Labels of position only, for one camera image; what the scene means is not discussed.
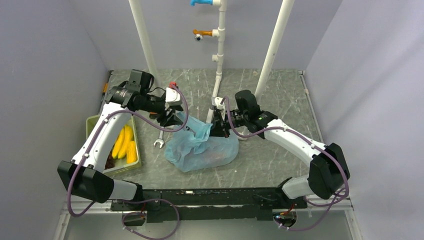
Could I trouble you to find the white PVC pipe frame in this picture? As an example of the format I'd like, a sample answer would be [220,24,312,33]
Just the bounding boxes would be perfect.
[128,0,294,123]

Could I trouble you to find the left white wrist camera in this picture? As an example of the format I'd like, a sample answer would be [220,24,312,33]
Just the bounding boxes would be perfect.
[165,81,183,109]

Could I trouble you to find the dark fake grapes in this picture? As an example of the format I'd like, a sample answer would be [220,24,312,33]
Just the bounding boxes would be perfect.
[105,154,115,170]

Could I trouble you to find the purple cable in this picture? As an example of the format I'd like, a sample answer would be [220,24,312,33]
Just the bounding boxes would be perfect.
[66,83,190,240]
[219,96,351,233]

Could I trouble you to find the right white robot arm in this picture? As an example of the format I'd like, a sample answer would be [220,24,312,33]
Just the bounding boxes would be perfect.
[210,90,350,208]

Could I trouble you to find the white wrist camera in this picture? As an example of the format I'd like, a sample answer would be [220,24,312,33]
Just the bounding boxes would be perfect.
[165,81,183,109]
[211,97,225,110]

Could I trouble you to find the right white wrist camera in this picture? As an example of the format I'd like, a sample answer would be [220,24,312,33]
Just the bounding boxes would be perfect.
[211,97,225,110]

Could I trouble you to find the yellow fake banana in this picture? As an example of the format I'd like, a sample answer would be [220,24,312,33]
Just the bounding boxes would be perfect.
[111,124,134,159]

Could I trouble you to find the pale green fruit basket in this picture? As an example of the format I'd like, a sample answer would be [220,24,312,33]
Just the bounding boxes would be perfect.
[85,115,142,176]

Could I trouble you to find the blue clamp on pipe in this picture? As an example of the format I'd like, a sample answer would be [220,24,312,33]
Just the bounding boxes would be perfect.
[190,0,214,7]

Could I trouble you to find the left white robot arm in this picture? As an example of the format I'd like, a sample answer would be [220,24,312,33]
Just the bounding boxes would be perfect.
[57,69,187,210]

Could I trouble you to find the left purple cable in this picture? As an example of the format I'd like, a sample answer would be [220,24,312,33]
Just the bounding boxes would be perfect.
[66,83,190,240]

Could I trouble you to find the yellow fake fruit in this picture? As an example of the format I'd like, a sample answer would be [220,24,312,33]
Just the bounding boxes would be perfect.
[126,140,138,164]

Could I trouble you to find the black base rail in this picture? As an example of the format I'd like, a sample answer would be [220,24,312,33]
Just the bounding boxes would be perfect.
[110,187,307,223]

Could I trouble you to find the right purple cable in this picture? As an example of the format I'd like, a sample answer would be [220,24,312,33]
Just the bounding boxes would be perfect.
[219,96,351,233]

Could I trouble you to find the light blue plastic bag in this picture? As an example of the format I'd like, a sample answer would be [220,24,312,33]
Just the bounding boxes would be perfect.
[164,116,239,173]

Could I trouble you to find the silver wrench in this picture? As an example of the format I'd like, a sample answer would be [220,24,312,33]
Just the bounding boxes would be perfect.
[153,130,165,149]

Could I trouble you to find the orange handled tool at wall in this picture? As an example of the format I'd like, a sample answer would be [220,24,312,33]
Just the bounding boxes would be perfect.
[101,70,113,101]

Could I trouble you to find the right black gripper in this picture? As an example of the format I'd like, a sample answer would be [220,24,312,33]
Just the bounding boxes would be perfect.
[204,110,249,138]

